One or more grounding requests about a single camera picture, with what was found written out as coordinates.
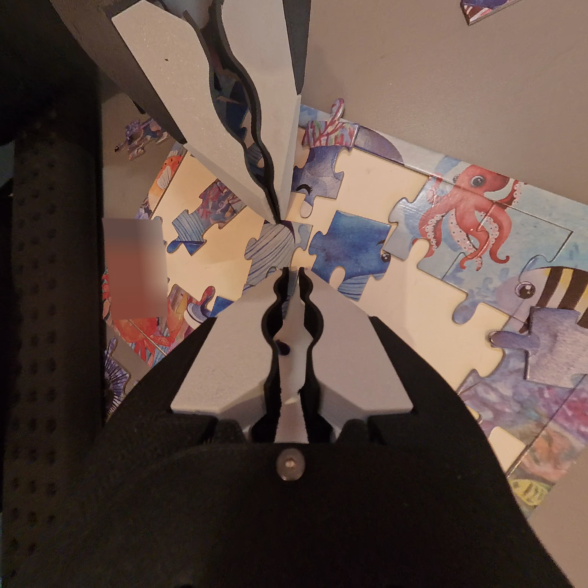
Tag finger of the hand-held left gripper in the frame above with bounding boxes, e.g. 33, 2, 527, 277
216, 0, 304, 221
111, 0, 281, 224

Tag pale striped puzzle piece with fin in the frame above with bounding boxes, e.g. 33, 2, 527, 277
243, 220, 300, 291

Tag purple urchin puzzle piece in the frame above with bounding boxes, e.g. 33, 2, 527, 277
103, 340, 134, 414

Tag striped puzzle piece with tail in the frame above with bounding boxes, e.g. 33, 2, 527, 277
165, 210, 208, 256

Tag orange crab puzzle piece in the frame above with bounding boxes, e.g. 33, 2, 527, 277
102, 276, 184, 368

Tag striped fish puzzle piece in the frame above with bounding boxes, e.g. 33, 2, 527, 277
452, 257, 588, 327

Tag pale blue octopus puzzle piece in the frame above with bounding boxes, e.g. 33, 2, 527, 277
416, 202, 575, 285

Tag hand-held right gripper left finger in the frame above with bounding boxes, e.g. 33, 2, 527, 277
170, 267, 290, 435

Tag whale eye puzzle piece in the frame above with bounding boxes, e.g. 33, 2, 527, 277
290, 146, 345, 219

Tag coral and purple puzzle piece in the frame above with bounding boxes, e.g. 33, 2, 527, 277
197, 179, 244, 222

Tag dark blue puzzle piece with eye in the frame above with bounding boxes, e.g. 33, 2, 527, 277
308, 210, 394, 302

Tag purple pink coral puzzle piece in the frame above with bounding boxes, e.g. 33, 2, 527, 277
459, 372, 588, 442

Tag puzzle piece with white patch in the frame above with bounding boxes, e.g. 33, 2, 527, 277
461, 0, 524, 26

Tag red coral puzzle piece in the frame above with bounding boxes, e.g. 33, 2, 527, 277
301, 98, 360, 149

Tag octopus arms puzzle piece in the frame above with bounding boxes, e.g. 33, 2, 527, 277
382, 175, 465, 262

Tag joined blue purple puzzle pieces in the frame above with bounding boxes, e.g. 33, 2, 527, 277
115, 119, 170, 159

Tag crab claw puzzle piece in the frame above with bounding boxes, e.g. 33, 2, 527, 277
168, 285, 235, 341

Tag striped purple puzzle piece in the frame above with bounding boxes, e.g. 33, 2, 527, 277
489, 307, 588, 389

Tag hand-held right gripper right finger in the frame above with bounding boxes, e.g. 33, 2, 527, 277
298, 267, 414, 435

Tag sea print puzzle tray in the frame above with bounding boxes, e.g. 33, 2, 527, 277
103, 105, 588, 520

